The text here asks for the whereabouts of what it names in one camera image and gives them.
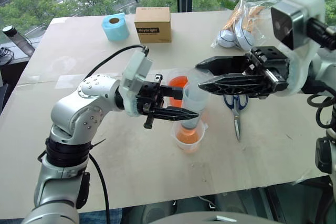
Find dark bottle with black cap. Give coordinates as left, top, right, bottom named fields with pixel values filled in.
left=2, top=25, right=36, bottom=57

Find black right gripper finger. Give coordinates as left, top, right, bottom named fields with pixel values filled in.
left=195, top=56, right=250, bottom=76
left=198, top=73, right=274, bottom=97

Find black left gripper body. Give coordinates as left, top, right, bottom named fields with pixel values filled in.
left=135, top=73, right=165, bottom=130

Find blue handled scissors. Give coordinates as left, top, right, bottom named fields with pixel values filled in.
left=223, top=94, right=249, bottom=141

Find clear plastic bag with items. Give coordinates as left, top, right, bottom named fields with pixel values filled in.
left=211, top=0, right=283, bottom=52

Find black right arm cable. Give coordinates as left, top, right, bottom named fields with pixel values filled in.
left=307, top=94, right=336, bottom=131

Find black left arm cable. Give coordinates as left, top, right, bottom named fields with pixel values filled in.
left=83, top=45, right=150, bottom=224

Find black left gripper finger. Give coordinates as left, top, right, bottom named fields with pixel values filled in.
left=153, top=105, right=201, bottom=122
left=160, top=85, right=185, bottom=101

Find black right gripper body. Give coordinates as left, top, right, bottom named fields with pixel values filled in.
left=245, top=46, right=291, bottom=93

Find black table leg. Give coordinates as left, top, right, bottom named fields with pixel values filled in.
left=264, top=184, right=284, bottom=222

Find clear cup with red liquid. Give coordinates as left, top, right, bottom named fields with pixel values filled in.
left=172, top=122, right=206, bottom=153
left=165, top=68, right=196, bottom=107

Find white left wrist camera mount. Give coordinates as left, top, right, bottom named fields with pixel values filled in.
left=119, top=49, right=154, bottom=118

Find blue fabric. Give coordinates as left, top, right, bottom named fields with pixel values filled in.
left=78, top=208, right=123, bottom=224

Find black side desk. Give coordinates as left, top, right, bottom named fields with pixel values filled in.
left=0, top=47, right=30, bottom=116

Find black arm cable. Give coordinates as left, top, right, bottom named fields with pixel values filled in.
left=307, top=94, right=336, bottom=131
left=83, top=45, right=150, bottom=224

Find light blue tissue roll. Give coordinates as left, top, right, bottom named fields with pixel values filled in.
left=101, top=13, right=130, bottom=42

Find dark rounded robot body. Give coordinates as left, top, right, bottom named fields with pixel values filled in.
left=122, top=188, right=289, bottom=224

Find brown Heybright cardboard box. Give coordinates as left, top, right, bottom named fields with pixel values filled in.
left=134, top=7, right=173, bottom=44

